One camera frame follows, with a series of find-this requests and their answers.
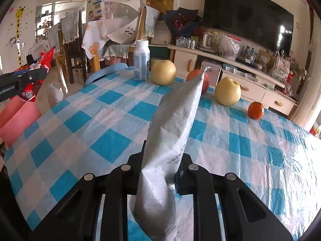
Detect red snack wrapper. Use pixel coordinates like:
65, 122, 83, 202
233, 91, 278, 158
14, 46, 56, 102

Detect white grey plastic mailer bag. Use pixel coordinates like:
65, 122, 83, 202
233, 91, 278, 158
132, 71, 206, 240

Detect pink plastic bucket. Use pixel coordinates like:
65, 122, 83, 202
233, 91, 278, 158
1, 96, 41, 147

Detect dark wooden chair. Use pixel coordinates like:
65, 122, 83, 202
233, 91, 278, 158
60, 9, 87, 84

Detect giraffe height chart sticker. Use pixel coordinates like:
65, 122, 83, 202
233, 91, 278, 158
9, 5, 30, 67

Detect wooden dining table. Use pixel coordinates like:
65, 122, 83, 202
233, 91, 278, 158
81, 19, 136, 74

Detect blue white checkered tablecloth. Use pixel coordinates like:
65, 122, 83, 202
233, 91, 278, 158
3, 66, 321, 241

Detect small orange tangerine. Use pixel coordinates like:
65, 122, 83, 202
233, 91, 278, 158
248, 102, 264, 120

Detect yellow pear right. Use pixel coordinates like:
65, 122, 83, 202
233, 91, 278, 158
214, 77, 241, 106

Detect yellow pear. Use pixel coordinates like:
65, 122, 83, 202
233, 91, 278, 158
214, 77, 241, 106
151, 60, 176, 85

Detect white mesh food cover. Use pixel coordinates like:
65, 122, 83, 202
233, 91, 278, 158
100, 0, 141, 45

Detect white tv cabinet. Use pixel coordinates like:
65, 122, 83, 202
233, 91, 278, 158
167, 45, 298, 116

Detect white blue drink bottle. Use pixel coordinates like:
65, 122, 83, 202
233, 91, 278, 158
133, 40, 150, 81

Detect red apple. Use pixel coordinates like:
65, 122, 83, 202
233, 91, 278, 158
185, 69, 211, 94

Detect yellow pear left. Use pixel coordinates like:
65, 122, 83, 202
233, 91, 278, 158
151, 60, 176, 85

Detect light wooden chair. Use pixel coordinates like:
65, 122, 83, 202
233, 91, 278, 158
127, 5, 160, 66

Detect dark flower bouquet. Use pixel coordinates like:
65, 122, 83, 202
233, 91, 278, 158
162, 7, 202, 38

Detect black flat television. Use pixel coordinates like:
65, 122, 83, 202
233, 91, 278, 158
202, 0, 294, 55

